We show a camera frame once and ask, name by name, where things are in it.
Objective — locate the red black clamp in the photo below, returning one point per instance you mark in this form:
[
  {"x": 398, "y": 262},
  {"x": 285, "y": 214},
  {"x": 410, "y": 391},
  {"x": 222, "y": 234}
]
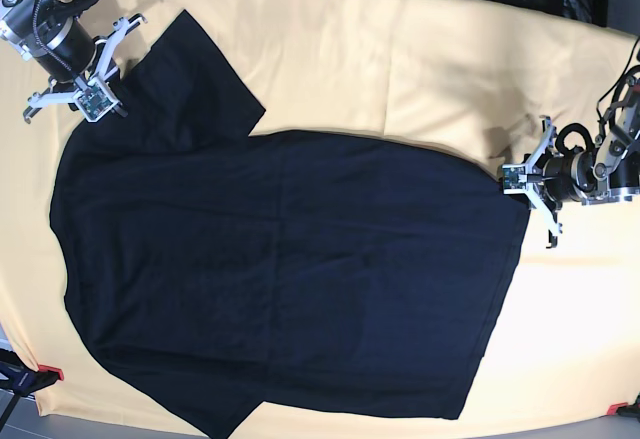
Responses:
[
  {"x": 19, "y": 379},
  {"x": 627, "y": 410}
]

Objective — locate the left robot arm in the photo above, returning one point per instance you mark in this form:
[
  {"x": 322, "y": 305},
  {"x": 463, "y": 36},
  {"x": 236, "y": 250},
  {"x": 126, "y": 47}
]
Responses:
[{"x": 594, "y": 170}]

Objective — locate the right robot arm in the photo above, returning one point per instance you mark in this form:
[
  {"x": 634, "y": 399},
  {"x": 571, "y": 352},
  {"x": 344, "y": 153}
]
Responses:
[{"x": 18, "y": 17}]

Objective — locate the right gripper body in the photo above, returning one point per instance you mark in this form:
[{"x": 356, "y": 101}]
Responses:
[{"x": 68, "y": 41}]

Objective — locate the black T-shirt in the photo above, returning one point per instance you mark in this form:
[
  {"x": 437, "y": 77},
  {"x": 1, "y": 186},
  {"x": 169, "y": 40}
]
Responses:
[{"x": 215, "y": 270}]

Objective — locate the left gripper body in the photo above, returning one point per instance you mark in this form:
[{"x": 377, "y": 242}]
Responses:
[{"x": 560, "y": 184}]

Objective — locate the red black clamp left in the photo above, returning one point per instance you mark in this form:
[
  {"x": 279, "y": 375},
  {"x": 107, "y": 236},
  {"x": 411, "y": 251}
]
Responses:
[{"x": 19, "y": 379}]

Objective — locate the yellow table cloth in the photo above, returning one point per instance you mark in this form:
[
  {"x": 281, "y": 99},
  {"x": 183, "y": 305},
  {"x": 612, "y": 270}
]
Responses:
[{"x": 467, "y": 76}]

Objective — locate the red black clamp right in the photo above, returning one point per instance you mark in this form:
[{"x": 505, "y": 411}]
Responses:
[{"x": 627, "y": 410}]

